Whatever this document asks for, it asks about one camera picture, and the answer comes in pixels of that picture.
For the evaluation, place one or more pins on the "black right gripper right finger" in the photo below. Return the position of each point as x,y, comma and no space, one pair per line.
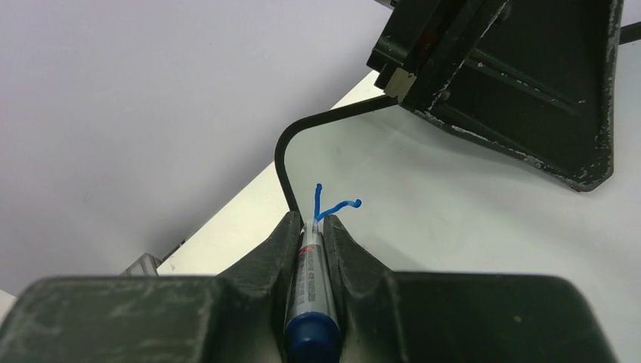
401,316

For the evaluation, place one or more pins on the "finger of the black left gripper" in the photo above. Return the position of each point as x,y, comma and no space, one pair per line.
533,80

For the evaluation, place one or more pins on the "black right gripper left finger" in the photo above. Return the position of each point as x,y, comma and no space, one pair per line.
235,316

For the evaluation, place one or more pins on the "blue whiteboard marker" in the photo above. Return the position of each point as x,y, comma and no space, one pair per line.
311,332

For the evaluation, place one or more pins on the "black framed whiteboard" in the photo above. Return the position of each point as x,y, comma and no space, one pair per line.
433,201

